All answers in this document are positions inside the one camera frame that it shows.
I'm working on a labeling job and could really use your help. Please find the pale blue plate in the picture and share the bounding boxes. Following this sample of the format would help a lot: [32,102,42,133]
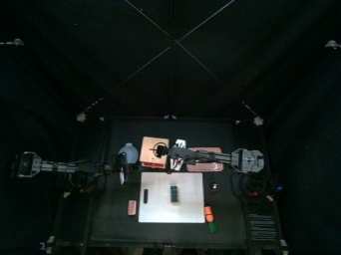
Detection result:
[117,142,140,165]

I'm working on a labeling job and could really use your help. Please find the white cutting board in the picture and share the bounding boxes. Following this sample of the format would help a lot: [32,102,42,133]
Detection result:
[137,171,205,224]

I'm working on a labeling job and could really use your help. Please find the white striped toy piece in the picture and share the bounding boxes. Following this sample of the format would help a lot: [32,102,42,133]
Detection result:
[169,138,187,172]

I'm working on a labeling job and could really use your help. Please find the pink rectangular tray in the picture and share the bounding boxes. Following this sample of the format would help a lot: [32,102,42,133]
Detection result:
[184,146,224,172]

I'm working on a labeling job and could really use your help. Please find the white label sticker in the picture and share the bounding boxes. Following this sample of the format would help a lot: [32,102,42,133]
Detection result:
[247,213,276,243]

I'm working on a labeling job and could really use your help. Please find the tan wooden box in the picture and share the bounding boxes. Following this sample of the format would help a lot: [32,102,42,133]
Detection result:
[139,135,171,169]

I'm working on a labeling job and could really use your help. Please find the pink toy block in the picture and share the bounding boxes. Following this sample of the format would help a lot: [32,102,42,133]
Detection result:
[127,199,139,217]

